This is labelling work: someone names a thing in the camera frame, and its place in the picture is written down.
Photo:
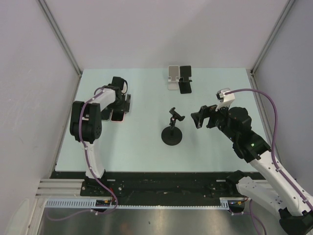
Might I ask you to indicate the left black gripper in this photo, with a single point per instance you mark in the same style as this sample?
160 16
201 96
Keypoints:
124 105

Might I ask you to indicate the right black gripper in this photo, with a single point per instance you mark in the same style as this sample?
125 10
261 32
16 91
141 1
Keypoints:
206 111

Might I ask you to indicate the black phone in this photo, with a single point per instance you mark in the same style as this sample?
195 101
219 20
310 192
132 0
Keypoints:
105 115

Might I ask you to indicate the black round base stand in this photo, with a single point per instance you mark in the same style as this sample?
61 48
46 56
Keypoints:
172 135

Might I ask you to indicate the black rectangular phone stand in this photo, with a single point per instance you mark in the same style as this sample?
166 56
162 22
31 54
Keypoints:
184 80

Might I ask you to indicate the white phone stand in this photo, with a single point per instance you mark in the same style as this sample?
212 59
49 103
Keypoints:
173 77

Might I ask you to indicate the pink phone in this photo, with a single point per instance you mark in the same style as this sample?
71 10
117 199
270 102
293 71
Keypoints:
117 116

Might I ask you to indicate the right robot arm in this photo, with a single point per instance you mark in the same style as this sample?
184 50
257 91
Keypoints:
289 202

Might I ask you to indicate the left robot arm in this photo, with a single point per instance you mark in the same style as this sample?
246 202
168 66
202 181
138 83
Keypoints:
109 102

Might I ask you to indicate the right aluminium table rail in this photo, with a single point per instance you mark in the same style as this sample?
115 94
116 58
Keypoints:
267 114

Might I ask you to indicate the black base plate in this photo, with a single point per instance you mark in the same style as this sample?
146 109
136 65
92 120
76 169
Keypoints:
162 186

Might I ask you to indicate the left aluminium frame post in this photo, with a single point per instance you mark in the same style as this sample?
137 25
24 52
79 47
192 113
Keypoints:
59 35

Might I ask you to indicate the aluminium frame post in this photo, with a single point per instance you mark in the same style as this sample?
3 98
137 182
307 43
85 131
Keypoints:
273 34
59 35

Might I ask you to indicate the white slotted cable duct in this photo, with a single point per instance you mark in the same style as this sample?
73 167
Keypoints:
186 204

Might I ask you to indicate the right aluminium frame post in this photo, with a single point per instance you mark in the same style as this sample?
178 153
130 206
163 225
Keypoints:
273 34

